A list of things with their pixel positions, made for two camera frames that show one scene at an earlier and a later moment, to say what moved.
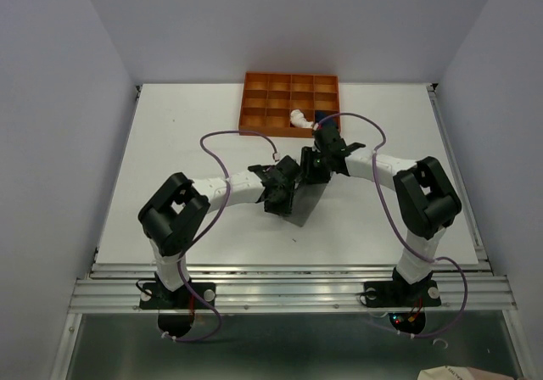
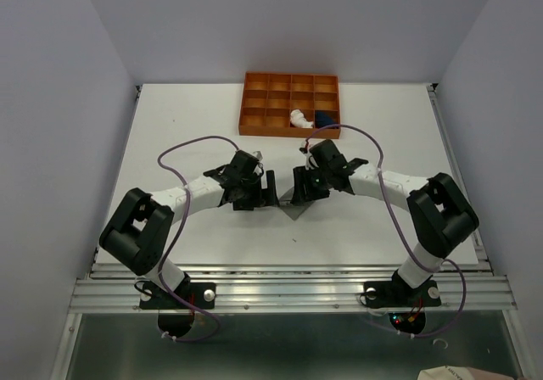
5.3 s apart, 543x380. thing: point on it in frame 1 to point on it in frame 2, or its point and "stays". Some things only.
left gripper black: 285,207 to 258,199
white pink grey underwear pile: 298,119 stays
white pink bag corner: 459,372 stays
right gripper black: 306,153 to 299,175
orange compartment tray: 269,98 stays
